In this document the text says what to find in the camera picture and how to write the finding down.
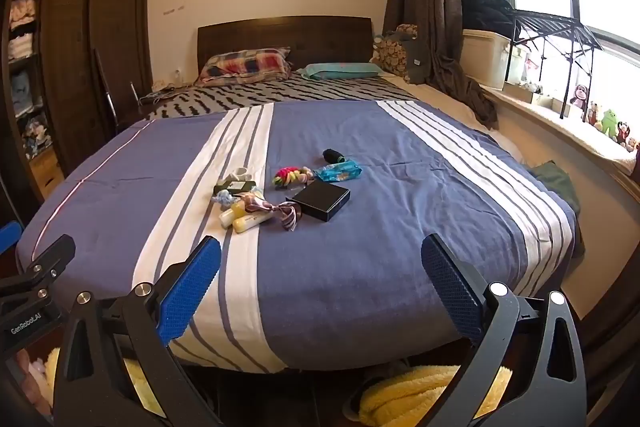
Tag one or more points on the black thread spool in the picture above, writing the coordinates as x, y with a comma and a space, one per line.
332, 155

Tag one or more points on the yellow tube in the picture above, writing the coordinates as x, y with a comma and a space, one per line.
252, 222
231, 214

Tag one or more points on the dark folded clothing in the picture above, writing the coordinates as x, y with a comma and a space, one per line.
482, 12

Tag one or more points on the teal pillow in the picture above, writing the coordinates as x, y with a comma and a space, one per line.
340, 70

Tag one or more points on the blue white striped blanket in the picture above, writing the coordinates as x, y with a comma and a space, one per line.
380, 227

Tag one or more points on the brown monkey plush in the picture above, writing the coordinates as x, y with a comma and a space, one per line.
580, 96

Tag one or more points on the green bottle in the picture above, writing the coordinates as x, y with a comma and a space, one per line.
234, 188

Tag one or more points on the striped ribbon bow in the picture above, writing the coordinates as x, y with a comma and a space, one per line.
281, 211

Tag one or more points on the dark wooden wardrobe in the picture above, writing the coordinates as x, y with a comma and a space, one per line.
95, 47

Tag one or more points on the black box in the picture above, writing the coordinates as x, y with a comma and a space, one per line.
320, 202

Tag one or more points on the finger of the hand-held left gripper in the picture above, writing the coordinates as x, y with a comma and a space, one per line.
9, 234
45, 262

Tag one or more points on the zebra pattern bed sheet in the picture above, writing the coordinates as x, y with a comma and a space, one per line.
260, 97

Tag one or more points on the green frog plush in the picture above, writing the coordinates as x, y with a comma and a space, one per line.
610, 122

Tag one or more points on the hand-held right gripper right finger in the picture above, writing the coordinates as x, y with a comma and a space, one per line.
450, 287

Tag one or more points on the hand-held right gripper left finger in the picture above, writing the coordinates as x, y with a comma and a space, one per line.
192, 287

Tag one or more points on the plaid pillow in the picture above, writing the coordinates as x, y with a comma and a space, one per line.
242, 64

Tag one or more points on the pink yellow fuzzy garland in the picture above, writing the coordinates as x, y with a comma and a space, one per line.
292, 176

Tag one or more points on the log print cushion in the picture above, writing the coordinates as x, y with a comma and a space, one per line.
392, 52

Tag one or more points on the white storage box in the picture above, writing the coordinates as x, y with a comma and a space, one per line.
482, 57

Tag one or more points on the blue crumpled wrapper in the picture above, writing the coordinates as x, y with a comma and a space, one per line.
223, 197

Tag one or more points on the green cloth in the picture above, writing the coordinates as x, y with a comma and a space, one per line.
555, 184

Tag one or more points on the white tape roll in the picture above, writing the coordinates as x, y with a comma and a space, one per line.
240, 175

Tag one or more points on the teal wipes packet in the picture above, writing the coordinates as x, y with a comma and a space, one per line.
340, 170

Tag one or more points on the dark wooden headboard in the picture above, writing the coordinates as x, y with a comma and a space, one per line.
285, 34

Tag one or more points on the black drying rack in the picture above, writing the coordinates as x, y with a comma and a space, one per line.
555, 27

